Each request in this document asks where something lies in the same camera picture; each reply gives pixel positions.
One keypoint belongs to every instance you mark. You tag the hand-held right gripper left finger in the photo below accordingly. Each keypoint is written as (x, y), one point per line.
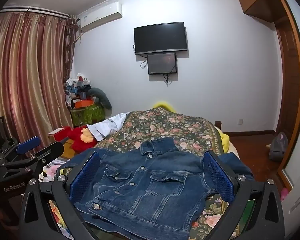
(86, 177)

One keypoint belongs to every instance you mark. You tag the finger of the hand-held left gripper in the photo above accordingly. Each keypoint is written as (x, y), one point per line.
(27, 145)
(51, 151)

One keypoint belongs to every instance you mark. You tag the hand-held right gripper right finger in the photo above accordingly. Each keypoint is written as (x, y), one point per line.
(218, 177)

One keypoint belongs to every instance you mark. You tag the blue denim jacket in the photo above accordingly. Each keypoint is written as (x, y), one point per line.
(145, 180)

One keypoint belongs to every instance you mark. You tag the white pink box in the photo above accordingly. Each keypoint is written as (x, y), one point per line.
(57, 133)

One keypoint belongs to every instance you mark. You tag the red plush toy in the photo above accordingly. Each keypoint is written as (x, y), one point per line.
(76, 140)

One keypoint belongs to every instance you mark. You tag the yellow bed sheet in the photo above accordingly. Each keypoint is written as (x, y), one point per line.
(223, 140)

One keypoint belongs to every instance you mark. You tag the green storage box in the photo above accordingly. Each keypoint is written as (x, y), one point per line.
(86, 116)

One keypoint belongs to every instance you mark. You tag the white pillow cloth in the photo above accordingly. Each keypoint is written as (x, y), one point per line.
(107, 127)

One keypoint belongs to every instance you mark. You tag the orange box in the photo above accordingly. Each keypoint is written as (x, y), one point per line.
(84, 103)

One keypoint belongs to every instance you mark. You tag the striped pink gold curtain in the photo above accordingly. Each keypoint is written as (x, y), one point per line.
(27, 80)

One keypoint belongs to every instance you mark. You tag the pink toy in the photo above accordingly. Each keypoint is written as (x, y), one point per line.
(284, 194)

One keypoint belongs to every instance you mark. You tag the pile of assorted clutter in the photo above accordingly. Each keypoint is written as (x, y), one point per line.
(75, 87)

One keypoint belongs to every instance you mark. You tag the green floral bedspread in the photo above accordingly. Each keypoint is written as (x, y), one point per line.
(165, 125)

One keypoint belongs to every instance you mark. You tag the yellow pillow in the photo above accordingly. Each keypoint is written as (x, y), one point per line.
(163, 105)

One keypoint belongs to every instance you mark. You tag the wooden door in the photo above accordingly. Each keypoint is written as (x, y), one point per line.
(288, 80)

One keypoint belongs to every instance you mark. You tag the white air conditioner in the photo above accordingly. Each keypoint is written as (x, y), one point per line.
(100, 17)

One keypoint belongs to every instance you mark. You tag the wooden bed frame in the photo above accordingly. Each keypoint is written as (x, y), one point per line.
(217, 125)

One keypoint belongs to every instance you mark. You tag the white wall socket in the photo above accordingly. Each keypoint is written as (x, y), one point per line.
(240, 121)

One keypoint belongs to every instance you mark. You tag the small black wall monitor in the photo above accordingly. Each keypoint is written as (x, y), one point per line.
(162, 63)

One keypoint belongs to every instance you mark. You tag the curtain rail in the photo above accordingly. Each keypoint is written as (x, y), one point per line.
(40, 11)

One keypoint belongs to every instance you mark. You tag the black wall television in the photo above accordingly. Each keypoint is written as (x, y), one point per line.
(160, 37)

